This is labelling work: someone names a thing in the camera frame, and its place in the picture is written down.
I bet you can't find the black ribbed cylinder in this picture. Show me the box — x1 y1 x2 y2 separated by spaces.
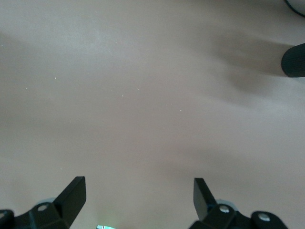
281 42 305 78

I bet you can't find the black cable loop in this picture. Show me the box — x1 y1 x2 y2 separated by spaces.
284 0 305 18

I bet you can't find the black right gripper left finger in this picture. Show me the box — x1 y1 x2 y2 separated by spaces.
0 176 87 229

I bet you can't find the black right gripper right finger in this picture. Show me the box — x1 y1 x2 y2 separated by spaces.
189 177 290 229

